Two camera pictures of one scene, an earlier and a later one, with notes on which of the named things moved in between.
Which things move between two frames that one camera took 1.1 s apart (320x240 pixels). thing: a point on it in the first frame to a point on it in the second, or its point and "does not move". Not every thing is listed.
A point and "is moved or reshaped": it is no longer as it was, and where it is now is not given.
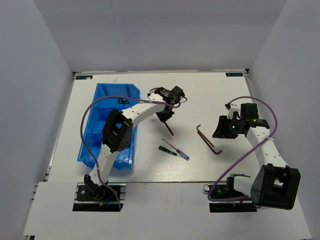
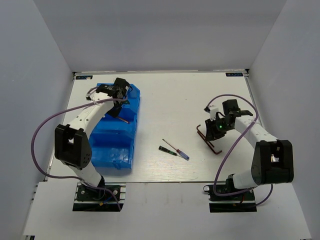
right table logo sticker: x=234 y=74 does not move
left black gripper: x=165 y=117 to x=115 y=113
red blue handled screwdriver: x=182 y=154 does not move
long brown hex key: x=168 y=128 is moved or reshaped
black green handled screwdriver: x=161 y=148 does not move
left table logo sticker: x=84 y=77 does not move
